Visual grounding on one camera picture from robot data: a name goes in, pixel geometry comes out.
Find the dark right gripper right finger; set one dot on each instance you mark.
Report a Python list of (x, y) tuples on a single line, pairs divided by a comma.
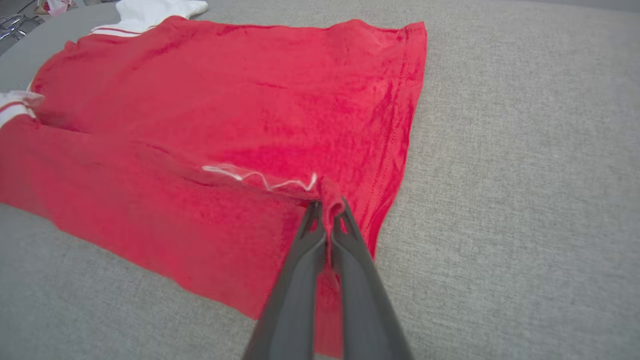
[(365, 300)]

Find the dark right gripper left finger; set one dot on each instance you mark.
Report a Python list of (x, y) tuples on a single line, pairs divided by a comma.
[(295, 290)]

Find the red and white t-shirt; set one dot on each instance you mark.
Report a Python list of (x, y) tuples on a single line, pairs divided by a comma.
[(200, 100)]

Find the grey fabric sofa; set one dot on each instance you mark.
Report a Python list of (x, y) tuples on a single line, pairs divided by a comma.
[(525, 200)]

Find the pink and white cloth item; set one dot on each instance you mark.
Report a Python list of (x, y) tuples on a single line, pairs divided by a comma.
[(55, 6)]

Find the shiny metal frame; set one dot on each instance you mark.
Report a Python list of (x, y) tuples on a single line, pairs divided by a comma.
[(12, 25)]

